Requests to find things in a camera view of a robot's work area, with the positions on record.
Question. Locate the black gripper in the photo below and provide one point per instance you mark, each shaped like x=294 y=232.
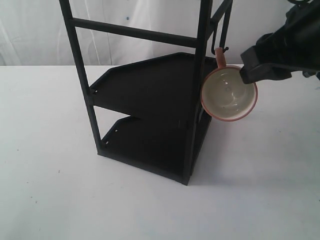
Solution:
x=257 y=66

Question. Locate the pink ceramic mug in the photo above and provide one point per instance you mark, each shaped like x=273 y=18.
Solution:
x=224 y=95

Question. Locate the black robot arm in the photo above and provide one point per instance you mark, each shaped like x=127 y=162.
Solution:
x=293 y=47

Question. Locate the black metal shelf rack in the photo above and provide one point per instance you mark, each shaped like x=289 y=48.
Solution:
x=148 y=114

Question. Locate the white backdrop curtain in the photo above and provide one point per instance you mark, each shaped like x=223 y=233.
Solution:
x=33 y=32

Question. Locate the black wire hook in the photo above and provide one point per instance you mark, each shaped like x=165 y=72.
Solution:
x=223 y=35

